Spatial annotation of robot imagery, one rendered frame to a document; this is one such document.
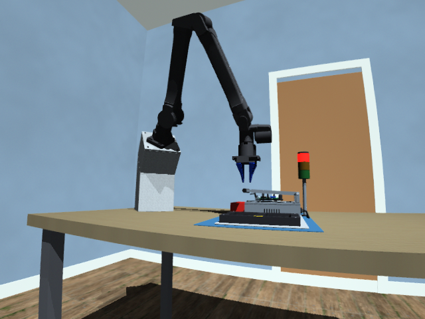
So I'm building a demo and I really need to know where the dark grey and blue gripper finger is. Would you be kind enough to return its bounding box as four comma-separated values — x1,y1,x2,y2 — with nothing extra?
249,162,257,183
236,163,244,183

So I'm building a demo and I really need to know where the red bin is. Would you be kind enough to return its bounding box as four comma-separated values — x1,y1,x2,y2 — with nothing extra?
230,201,244,211

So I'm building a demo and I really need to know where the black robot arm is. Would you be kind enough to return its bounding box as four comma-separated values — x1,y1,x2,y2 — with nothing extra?
146,13,272,149

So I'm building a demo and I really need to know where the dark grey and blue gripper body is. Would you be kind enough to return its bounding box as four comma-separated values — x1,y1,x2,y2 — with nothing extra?
232,142,260,165

